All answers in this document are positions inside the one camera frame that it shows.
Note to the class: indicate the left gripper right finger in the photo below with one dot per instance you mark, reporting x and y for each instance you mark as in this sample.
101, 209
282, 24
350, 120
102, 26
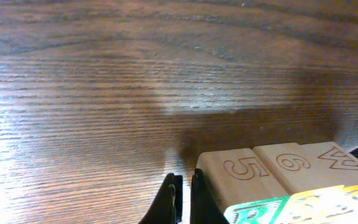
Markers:
204, 209

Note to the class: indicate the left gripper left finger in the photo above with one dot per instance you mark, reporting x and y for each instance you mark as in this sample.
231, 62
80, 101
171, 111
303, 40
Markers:
167, 207

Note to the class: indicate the yellow S block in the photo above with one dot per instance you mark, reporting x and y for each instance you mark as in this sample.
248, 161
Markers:
289, 165
331, 166

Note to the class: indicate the green R block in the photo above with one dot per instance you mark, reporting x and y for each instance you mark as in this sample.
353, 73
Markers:
244, 189

